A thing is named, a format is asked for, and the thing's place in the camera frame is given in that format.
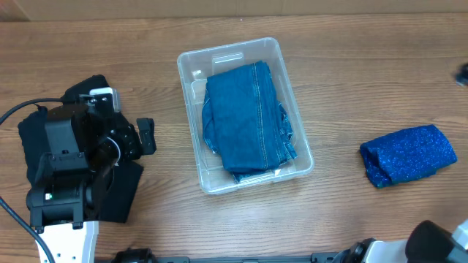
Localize blue denim jeans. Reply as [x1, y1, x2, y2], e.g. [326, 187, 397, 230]
[202, 61, 298, 182]

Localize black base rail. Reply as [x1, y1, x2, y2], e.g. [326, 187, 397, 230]
[107, 248, 347, 263]

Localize long black folded cloth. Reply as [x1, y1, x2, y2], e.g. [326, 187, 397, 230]
[61, 75, 121, 112]

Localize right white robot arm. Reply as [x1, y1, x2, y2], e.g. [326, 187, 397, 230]
[331, 124, 467, 262]

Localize small black folded cloth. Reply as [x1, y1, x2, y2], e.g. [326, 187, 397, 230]
[18, 106, 50, 186]

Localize sparkly blue cloth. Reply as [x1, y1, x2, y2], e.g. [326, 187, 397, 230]
[359, 124, 458, 188]

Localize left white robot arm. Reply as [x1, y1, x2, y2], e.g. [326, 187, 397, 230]
[26, 104, 156, 262]

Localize clear plastic storage bin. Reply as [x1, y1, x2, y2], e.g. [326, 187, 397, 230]
[177, 37, 314, 194]

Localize square black cloth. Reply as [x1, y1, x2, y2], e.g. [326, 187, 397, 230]
[99, 161, 144, 224]

